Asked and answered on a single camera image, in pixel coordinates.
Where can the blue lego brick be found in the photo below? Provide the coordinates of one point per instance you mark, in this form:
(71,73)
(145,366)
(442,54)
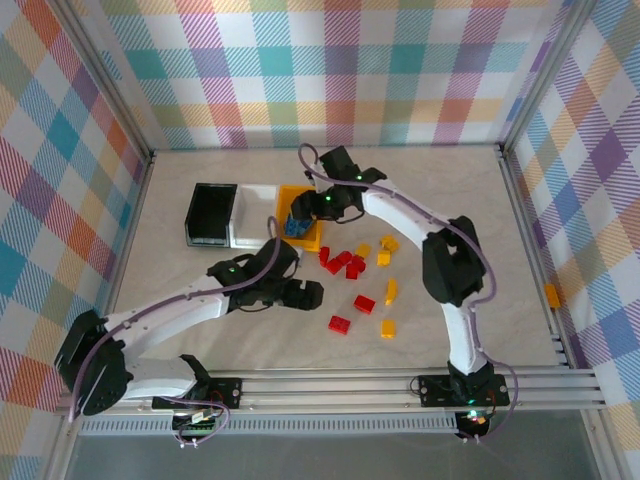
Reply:
(306,227)
(291,228)

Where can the yellow plastic bin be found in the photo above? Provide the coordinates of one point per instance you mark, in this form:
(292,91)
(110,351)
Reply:
(307,243)

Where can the white plastic bin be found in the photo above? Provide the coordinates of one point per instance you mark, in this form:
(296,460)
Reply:
(255,210)

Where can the red lego brick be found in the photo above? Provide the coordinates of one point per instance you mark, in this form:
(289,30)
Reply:
(358,262)
(364,303)
(324,255)
(339,324)
(344,257)
(353,272)
(333,265)

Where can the black plastic bin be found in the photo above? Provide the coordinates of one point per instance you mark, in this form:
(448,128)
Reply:
(210,210)

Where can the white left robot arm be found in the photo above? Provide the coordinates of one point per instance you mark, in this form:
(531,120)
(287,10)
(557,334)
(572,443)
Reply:
(165,320)

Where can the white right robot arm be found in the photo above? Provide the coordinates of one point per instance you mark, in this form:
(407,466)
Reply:
(400,215)

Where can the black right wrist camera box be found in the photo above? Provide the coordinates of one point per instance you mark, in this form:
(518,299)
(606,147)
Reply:
(337,161)

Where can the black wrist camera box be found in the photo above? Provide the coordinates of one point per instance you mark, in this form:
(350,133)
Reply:
(280,257)
(337,161)

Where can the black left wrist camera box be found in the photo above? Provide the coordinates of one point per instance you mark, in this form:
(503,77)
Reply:
(280,257)

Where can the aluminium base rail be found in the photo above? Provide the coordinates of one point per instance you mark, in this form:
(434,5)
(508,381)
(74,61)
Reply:
(325,387)

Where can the aluminium side rail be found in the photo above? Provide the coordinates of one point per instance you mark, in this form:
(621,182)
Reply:
(130,235)
(530,240)

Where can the orange block on rail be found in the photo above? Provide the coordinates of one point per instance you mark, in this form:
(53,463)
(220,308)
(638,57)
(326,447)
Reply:
(552,295)

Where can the aluminium frame post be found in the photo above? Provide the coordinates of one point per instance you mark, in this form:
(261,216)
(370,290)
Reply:
(107,75)
(545,75)

